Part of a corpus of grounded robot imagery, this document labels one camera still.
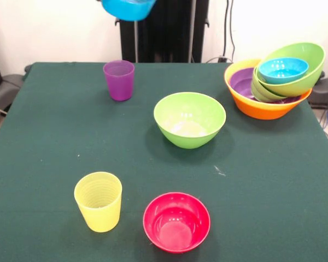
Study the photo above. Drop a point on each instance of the large green bowl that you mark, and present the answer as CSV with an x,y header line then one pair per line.
x,y
190,120
314,62

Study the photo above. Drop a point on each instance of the purple cup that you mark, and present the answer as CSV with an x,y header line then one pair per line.
x,y
119,84

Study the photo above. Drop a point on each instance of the purple bowl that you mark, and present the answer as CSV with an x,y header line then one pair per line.
x,y
242,82

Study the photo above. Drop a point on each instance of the large orange bowl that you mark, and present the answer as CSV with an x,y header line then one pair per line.
x,y
262,110

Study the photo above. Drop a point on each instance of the small green bowl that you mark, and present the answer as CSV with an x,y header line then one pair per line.
x,y
259,94

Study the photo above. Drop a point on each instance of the blue bowl with ribbed bottom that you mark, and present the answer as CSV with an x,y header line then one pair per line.
x,y
128,11

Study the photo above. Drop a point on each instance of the small light blue bowl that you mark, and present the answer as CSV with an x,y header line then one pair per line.
x,y
283,73

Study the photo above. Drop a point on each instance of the red bowl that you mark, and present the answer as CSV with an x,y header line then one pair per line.
x,y
176,227

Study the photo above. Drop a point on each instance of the yellow ribbed cup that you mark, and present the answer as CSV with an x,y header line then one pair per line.
x,y
98,213

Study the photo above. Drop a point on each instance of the dark green tablecloth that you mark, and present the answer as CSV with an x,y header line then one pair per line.
x,y
57,136

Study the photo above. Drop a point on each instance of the grey chair base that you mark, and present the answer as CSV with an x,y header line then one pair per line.
x,y
8,84

